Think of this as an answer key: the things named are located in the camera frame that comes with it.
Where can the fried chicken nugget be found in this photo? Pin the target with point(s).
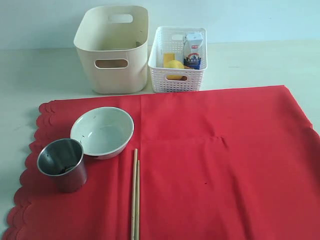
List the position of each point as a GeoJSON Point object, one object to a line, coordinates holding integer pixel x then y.
{"type": "Point", "coordinates": [184, 78]}

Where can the yellow lemon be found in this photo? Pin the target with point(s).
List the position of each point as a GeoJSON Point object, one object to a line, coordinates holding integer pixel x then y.
{"type": "Point", "coordinates": [174, 64]}

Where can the yellow cheese wedge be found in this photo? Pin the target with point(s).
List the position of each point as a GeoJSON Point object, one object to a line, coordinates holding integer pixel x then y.
{"type": "Point", "coordinates": [167, 57]}

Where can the brown wooden plate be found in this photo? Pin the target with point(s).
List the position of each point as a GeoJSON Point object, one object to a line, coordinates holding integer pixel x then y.
{"type": "Point", "coordinates": [114, 58]}

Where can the small milk carton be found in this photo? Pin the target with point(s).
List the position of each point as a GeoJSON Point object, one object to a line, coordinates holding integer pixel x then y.
{"type": "Point", "coordinates": [192, 46]}

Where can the right wooden chopstick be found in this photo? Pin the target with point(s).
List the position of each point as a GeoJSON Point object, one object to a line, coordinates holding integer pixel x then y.
{"type": "Point", "coordinates": [137, 203]}

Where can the wooden chopstick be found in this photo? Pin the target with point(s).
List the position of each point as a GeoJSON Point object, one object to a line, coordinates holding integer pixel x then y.
{"type": "Point", "coordinates": [133, 197]}
{"type": "Point", "coordinates": [137, 203]}

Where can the white ceramic bowl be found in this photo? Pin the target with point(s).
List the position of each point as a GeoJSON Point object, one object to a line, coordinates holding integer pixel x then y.
{"type": "Point", "coordinates": [103, 132]}

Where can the white lattice plastic basket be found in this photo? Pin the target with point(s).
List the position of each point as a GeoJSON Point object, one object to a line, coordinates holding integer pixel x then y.
{"type": "Point", "coordinates": [170, 39]}

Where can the left wooden chopstick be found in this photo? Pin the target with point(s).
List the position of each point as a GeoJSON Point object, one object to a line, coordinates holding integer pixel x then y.
{"type": "Point", "coordinates": [133, 197]}

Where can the red scalloped tablecloth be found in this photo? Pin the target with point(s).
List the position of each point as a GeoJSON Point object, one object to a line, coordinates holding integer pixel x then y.
{"type": "Point", "coordinates": [229, 164]}

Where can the cream plastic bin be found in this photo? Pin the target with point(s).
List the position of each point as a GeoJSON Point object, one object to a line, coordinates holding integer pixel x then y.
{"type": "Point", "coordinates": [108, 27]}

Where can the stainless steel cup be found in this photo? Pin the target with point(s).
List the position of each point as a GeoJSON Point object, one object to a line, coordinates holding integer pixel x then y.
{"type": "Point", "coordinates": [63, 161]}

